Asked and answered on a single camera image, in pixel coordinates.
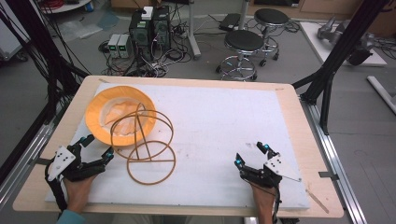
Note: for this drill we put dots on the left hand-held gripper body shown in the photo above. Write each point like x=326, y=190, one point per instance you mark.
x=70, y=166

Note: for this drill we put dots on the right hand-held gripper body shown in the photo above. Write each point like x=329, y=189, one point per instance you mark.
x=271, y=172

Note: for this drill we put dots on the orange plastic bowl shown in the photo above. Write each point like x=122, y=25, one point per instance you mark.
x=99, y=105

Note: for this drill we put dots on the person's right hand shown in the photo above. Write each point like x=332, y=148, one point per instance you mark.
x=264, y=199

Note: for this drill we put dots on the person's left hand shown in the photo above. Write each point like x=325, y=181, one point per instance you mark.
x=77, y=193

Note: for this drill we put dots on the black tape strip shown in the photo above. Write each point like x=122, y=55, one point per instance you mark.
x=43, y=161
x=328, y=175

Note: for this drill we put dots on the white foam mat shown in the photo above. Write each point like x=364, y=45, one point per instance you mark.
x=218, y=130

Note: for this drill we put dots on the thin wooden stick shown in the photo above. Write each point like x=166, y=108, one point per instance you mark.
x=317, y=201

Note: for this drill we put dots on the grey power supply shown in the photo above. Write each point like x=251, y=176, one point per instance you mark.
x=124, y=46
x=113, y=45

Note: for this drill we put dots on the black round stool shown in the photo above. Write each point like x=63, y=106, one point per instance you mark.
x=244, y=42
x=271, y=16

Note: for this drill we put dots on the clear plastic sheet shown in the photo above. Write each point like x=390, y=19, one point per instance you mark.
x=84, y=26

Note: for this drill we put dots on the white floor board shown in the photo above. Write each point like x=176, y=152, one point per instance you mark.
x=314, y=40

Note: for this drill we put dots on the black computer tower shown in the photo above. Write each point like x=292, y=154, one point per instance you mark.
x=162, y=29
x=140, y=34

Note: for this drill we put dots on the white pipe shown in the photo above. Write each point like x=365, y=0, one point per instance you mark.
x=382, y=93

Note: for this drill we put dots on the black flat box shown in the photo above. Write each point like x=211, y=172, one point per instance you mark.
x=229, y=21

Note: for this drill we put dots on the round white table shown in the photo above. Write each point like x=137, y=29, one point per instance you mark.
x=65, y=6

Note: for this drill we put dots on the grey metal stand leg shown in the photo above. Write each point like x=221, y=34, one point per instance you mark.
x=192, y=31

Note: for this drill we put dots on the white box device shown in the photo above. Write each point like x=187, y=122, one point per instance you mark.
x=147, y=13

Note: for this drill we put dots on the aluminium rail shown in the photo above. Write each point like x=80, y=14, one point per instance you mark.
x=21, y=161
x=336, y=161

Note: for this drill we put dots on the black frame post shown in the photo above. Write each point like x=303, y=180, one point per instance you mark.
x=339, y=53
x=43, y=46

